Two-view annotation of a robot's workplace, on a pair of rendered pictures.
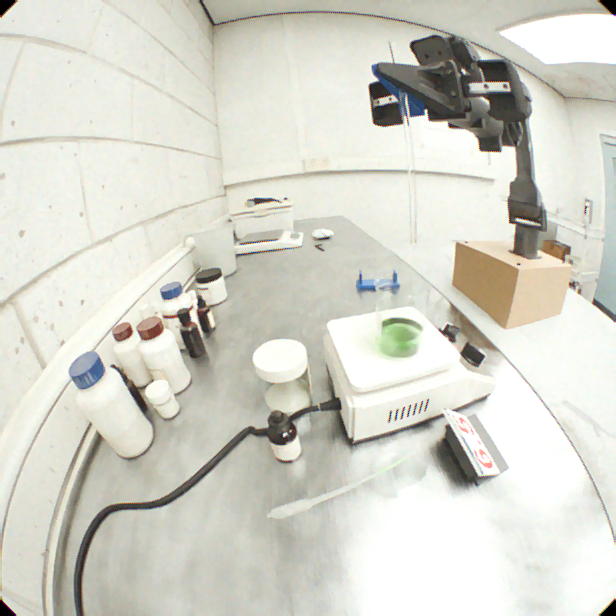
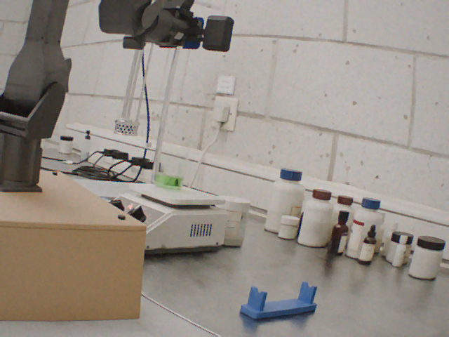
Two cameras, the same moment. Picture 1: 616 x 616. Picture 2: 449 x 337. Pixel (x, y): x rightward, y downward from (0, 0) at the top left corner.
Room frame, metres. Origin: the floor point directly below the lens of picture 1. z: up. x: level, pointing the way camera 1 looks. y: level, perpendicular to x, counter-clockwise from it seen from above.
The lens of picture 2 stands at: (0.97, -0.67, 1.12)
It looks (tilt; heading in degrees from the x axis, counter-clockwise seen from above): 5 degrees down; 137
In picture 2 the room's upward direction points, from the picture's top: 9 degrees clockwise
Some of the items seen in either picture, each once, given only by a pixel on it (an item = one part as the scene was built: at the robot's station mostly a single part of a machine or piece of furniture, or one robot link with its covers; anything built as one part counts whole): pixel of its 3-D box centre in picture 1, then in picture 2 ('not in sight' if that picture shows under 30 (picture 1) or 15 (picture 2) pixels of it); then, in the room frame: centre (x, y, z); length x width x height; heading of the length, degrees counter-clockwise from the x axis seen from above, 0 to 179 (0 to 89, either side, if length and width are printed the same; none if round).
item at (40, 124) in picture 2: (529, 213); (22, 107); (0.40, -0.47, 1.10); 0.09 x 0.07 x 0.06; 28
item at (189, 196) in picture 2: (390, 341); (175, 194); (0.23, -0.08, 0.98); 0.12 x 0.12 x 0.01; 6
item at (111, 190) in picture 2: not in sight; (114, 190); (-0.19, 0.06, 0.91); 0.30 x 0.20 x 0.01; 91
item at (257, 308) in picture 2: (377, 278); (282, 299); (0.56, -0.16, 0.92); 0.10 x 0.03 x 0.04; 81
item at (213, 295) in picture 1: (211, 286); (427, 257); (0.59, 0.22, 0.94); 0.07 x 0.07 x 0.07
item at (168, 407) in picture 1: (163, 400); (288, 227); (0.23, 0.21, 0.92); 0.04 x 0.04 x 0.04
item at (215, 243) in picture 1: (211, 251); not in sight; (0.79, 0.27, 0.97); 0.18 x 0.13 x 0.15; 92
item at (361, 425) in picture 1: (406, 366); (161, 220); (0.23, -0.11, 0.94); 0.22 x 0.13 x 0.08; 96
